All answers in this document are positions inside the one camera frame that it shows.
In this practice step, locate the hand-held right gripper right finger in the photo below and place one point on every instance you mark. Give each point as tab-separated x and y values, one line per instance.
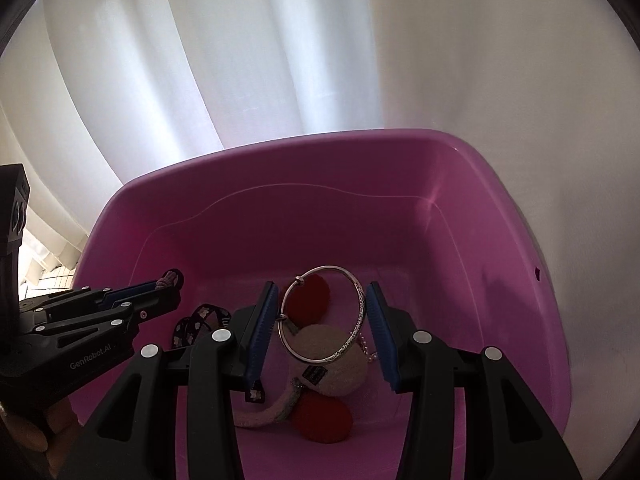
382	335

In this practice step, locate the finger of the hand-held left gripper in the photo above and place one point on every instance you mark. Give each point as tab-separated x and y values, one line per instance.
125	294
150	305

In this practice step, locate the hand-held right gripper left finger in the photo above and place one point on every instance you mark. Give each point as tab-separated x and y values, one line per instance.
260	332

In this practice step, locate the silver bangle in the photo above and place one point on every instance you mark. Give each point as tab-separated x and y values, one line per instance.
357	305

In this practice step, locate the cream fluffy hair scrunchie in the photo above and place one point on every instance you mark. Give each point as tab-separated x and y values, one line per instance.
340	367

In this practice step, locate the pink plastic bin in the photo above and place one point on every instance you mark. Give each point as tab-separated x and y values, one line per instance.
450	260

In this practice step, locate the pink strawberry headband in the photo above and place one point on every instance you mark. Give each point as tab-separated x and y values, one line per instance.
320	420

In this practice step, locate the person's left hand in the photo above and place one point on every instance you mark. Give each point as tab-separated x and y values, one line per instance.
35	432

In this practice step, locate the white curtain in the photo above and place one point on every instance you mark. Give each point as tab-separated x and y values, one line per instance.
225	60

